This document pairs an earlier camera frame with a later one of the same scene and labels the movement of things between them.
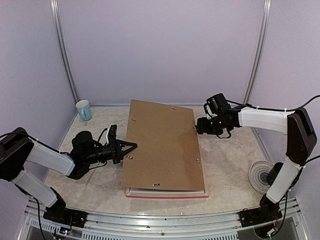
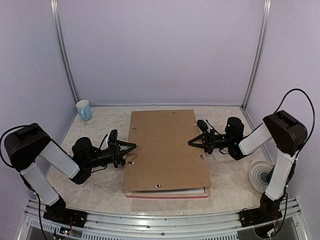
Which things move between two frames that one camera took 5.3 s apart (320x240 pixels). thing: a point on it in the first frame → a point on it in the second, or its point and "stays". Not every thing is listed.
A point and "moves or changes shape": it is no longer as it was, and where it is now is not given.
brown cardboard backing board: [168, 154] moves or changes shape
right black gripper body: [215, 127] → [218, 142]
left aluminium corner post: [54, 7] stays
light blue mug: [84, 108] stays
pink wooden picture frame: [165, 195] stays
